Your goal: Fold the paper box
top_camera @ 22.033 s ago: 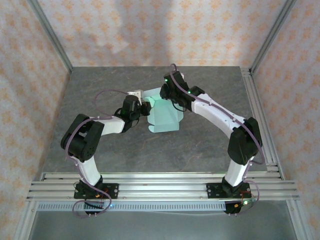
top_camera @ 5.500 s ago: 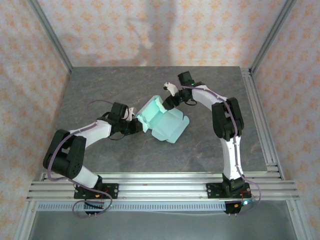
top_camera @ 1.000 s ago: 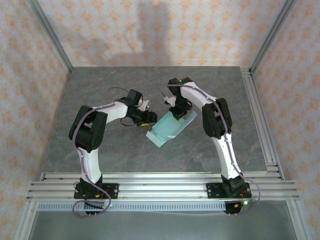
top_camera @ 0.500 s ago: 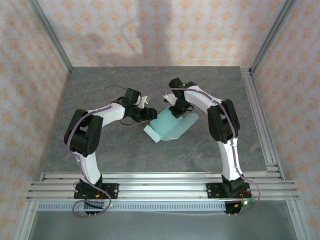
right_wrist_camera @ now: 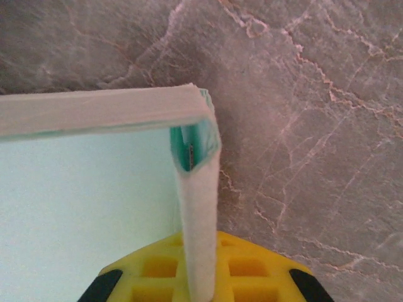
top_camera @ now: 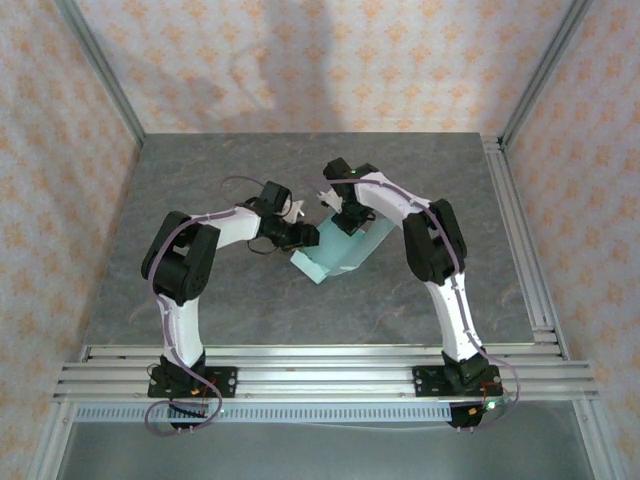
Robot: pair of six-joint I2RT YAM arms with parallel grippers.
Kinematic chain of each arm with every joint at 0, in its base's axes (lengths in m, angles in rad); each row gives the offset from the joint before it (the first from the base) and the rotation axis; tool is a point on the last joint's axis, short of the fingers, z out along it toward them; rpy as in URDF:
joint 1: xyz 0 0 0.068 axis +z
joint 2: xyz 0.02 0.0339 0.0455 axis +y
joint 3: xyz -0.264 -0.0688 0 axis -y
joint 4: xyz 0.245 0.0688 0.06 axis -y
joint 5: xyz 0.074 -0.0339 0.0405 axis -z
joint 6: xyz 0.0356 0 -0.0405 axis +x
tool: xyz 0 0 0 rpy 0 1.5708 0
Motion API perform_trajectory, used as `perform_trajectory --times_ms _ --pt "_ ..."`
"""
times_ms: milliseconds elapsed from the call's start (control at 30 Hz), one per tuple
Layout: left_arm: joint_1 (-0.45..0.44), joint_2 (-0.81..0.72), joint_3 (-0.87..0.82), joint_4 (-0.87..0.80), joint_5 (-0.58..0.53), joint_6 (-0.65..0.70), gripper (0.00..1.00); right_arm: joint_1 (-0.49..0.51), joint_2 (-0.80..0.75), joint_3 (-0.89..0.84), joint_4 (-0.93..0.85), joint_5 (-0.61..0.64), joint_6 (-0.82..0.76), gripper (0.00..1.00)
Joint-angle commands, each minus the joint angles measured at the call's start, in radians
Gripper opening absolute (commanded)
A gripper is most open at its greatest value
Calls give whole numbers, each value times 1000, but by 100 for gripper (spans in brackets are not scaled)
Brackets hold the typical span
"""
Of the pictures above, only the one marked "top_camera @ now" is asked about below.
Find mint green cloth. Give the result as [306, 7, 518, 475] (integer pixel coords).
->
[288, 212, 396, 286]

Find aluminium mounting rails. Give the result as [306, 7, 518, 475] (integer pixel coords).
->
[52, 343, 599, 402]

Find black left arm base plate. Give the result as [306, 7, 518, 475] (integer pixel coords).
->
[147, 364, 239, 399]

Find aluminium side rail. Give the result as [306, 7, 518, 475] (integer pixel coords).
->
[481, 134, 571, 362]

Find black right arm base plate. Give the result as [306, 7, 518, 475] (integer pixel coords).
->
[413, 364, 501, 399]

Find slotted grey cable duct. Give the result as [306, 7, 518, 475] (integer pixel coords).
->
[74, 403, 454, 424]

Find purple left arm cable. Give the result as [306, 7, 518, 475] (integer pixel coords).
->
[143, 174, 274, 437]

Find aluminium frame post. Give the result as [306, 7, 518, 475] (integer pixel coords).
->
[498, 0, 594, 147]
[57, 0, 147, 149]

